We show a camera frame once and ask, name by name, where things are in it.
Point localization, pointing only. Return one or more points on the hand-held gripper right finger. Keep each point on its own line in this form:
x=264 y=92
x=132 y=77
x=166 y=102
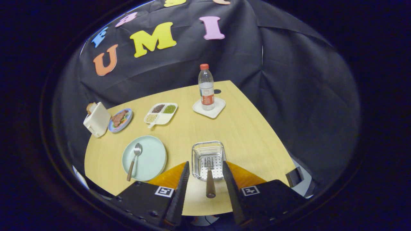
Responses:
x=232 y=195

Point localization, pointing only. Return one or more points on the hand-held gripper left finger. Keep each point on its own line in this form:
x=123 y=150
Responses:
x=179 y=195

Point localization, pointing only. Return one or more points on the pale green plate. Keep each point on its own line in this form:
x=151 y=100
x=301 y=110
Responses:
x=151 y=160

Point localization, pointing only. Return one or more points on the white divided condiment tray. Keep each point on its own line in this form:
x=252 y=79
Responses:
x=163 y=119

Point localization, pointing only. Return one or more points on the beige beans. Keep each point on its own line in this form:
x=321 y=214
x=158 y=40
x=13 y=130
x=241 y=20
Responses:
x=151 y=118

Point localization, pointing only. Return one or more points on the green mung beans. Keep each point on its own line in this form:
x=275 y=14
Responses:
x=169 y=109

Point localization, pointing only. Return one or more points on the white square coaster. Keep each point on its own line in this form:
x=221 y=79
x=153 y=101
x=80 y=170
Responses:
x=219 y=107

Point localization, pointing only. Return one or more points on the dark brown beans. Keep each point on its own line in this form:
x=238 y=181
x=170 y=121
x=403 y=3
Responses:
x=158 y=108

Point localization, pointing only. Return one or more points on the small blue plate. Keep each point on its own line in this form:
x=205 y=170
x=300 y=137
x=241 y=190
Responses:
x=114 y=129

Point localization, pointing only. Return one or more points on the cooked meat slices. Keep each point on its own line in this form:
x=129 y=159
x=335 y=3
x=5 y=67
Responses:
x=118 y=118

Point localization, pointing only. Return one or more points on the clear red-capped water bottle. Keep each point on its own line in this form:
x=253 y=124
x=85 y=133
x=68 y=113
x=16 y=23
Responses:
x=206 y=89

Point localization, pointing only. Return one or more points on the white toaster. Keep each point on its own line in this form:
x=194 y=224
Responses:
x=98 y=122

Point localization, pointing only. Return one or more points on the black backdrop cloth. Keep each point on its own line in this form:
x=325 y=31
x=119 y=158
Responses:
x=289 y=96

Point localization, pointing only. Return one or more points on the toasted bread slice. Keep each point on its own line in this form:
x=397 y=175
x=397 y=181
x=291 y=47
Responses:
x=90 y=108

